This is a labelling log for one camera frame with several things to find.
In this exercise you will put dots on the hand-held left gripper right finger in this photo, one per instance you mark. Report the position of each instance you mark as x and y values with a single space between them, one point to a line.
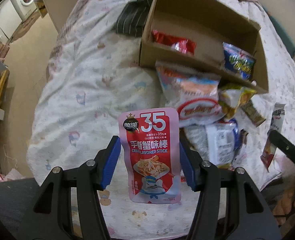
187 170

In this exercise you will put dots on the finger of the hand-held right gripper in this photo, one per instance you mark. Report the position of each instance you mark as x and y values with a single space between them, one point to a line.
285 145

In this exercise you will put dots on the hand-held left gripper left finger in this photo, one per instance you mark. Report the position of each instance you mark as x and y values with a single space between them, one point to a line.
111 165

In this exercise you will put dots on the pink crab stick packet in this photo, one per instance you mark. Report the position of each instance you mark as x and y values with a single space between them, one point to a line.
150 140

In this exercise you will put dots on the cardboard box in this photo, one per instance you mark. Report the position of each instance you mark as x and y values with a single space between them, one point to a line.
200 12

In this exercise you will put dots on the slim white stick packet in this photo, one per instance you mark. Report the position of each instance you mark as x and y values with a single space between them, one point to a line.
277 116

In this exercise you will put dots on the silver white snack packet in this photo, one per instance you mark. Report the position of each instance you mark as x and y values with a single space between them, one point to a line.
212 140

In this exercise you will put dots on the small brown snack packet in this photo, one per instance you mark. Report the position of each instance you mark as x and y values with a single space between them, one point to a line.
253 113

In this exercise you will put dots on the orange patterned cloth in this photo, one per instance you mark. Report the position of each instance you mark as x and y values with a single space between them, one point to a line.
287 195

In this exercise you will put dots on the yellow snack packet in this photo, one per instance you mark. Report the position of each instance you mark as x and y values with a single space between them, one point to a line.
231 100

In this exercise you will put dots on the large white red snack bag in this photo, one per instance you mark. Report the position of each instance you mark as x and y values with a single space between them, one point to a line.
195 97

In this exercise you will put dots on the printed white blanket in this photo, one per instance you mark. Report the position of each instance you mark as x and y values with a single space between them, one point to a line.
87 80

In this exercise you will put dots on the blue snack packet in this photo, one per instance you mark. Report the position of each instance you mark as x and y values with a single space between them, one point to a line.
237 62

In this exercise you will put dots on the teal pillow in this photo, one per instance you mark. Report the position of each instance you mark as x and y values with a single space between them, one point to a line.
282 35

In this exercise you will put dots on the red snack packet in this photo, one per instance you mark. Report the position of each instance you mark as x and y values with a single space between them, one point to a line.
170 40

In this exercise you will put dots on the dark striped cloth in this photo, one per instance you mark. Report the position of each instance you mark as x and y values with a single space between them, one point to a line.
132 17

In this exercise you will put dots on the brown floor mat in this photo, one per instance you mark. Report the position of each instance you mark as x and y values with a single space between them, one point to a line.
25 28

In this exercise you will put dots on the white storage bin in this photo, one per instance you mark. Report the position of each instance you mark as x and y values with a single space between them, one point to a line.
55 7

